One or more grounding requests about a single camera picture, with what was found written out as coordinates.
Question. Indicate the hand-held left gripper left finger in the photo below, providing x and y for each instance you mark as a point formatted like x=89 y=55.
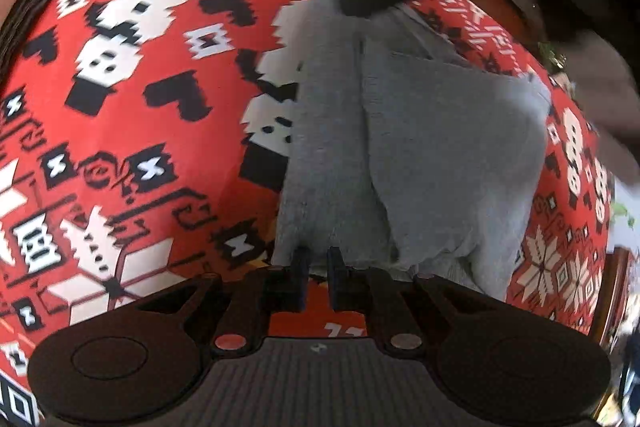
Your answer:
x=301 y=279

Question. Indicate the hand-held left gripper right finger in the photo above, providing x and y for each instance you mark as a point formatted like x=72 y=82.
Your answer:
x=334 y=279

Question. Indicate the red patterned blanket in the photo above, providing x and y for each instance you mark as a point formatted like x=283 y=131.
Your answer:
x=150 y=107

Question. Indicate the grey knit shirt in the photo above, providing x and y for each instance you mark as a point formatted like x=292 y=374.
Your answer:
x=425 y=147

